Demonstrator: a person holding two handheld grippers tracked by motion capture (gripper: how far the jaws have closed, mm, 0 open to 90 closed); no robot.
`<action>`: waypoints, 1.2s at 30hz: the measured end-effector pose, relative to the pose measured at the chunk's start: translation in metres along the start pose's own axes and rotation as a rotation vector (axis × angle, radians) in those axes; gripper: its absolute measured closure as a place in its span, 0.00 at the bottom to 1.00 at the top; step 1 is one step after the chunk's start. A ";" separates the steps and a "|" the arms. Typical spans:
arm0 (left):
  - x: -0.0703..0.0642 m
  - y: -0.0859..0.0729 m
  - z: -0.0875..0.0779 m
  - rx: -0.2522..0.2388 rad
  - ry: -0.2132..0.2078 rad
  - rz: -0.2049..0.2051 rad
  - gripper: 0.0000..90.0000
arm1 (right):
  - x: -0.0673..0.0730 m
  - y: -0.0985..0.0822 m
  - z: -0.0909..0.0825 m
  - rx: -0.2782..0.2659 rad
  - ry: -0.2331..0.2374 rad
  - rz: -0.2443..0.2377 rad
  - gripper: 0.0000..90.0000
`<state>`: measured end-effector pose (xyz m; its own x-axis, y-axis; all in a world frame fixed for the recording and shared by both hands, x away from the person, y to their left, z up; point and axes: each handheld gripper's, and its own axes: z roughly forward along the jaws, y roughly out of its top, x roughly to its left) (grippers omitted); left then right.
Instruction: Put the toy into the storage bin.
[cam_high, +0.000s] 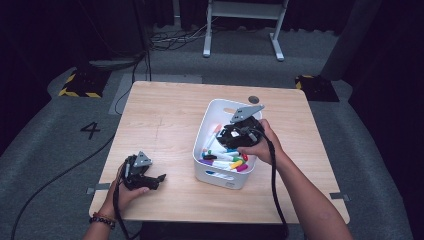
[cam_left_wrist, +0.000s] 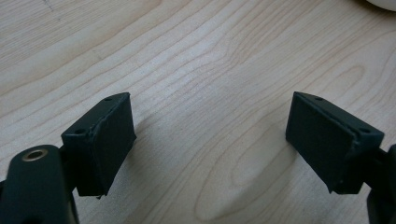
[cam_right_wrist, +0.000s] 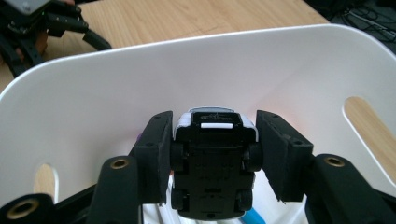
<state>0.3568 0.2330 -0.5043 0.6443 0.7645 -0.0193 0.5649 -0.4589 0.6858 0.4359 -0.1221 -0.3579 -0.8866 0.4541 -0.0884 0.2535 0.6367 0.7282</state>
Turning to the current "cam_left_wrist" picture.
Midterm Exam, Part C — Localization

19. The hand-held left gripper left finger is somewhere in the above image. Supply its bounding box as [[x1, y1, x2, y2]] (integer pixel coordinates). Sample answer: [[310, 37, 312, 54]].
[[61, 91, 137, 198]]

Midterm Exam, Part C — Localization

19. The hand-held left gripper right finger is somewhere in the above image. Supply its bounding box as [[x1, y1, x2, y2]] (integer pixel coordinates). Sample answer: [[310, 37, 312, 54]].
[[285, 91, 386, 195]]

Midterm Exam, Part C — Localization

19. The white plastic storage bin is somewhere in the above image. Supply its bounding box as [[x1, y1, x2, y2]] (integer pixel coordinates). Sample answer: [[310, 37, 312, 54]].
[[365, 0, 396, 13]]

